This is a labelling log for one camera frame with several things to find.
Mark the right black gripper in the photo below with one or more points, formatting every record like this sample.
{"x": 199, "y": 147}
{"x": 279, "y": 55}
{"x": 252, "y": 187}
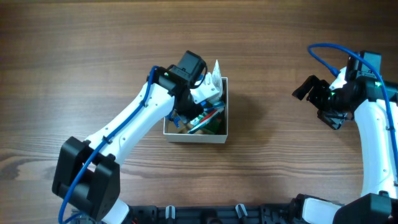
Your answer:
{"x": 321, "y": 97}

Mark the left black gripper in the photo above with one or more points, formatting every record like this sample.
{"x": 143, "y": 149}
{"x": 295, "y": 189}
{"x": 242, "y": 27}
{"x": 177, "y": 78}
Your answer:
{"x": 189, "y": 106}

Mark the white lotion tube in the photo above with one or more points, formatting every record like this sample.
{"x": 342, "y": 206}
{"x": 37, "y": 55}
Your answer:
{"x": 217, "y": 74}

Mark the blue white toothbrush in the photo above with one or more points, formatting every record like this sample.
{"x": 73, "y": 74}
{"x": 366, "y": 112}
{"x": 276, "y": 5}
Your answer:
{"x": 208, "y": 107}

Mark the blue disposable razor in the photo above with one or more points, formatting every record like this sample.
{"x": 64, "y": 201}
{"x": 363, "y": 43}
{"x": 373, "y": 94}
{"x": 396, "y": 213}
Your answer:
{"x": 174, "y": 118}

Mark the red teal toothpaste tube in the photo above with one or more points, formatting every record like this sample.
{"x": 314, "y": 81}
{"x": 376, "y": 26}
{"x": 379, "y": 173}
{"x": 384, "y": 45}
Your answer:
{"x": 205, "y": 120}

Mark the green white soap box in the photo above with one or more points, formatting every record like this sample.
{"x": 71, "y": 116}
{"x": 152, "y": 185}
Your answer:
{"x": 212, "y": 127}

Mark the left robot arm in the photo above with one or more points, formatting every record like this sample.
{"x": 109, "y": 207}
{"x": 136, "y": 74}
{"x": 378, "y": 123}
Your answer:
{"x": 87, "y": 174}

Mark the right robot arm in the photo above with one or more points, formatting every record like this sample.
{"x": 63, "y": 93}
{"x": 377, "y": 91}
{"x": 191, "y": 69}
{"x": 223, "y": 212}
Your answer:
{"x": 377, "y": 125}

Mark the white cardboard box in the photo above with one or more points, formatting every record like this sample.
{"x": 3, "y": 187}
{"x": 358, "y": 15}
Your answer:
{"x": 171, "y": 135}

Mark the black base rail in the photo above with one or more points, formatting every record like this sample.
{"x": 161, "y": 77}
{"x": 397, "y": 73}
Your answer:
{"x": 240, "y": 213}

